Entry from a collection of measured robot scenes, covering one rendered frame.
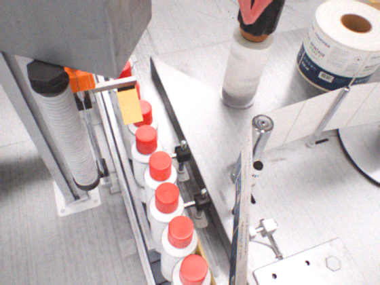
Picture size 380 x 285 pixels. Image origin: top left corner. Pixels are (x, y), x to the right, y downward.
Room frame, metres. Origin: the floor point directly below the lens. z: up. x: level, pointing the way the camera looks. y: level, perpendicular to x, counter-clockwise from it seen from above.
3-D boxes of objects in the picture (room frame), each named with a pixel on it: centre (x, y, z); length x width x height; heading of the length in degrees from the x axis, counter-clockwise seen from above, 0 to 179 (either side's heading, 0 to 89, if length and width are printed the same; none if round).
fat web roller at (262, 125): (0.35, -0.12, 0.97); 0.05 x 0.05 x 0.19
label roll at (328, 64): (0.74, -0.36, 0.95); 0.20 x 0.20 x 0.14
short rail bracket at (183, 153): (0.38, 0.01, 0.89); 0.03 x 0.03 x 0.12; 26
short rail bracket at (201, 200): (0.27, -0.02, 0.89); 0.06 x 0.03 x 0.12; 116
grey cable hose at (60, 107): (0.20, 0.13, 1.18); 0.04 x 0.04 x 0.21
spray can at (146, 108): (0.34, 0.08, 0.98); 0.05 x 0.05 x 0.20
